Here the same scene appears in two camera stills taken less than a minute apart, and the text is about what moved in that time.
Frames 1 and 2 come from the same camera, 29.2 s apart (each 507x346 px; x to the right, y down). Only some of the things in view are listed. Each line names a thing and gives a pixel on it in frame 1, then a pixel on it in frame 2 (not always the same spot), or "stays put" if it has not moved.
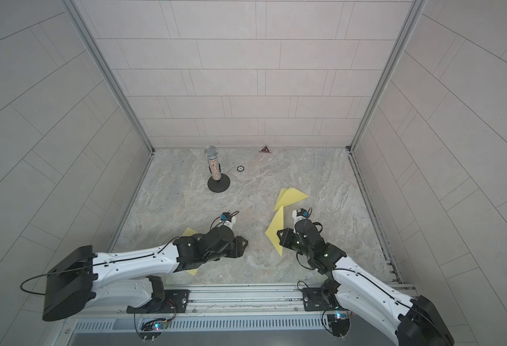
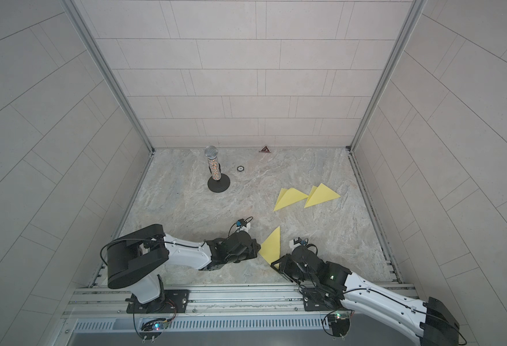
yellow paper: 190,233 to 270,249
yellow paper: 276,224 to 320,194
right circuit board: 340,324 stays put
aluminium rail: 255,302 stays put
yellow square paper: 288,197 stays put
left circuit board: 153,328 stays put
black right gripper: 288,233 to 285,263
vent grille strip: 286,324 stays put
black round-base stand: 218,182 stays put
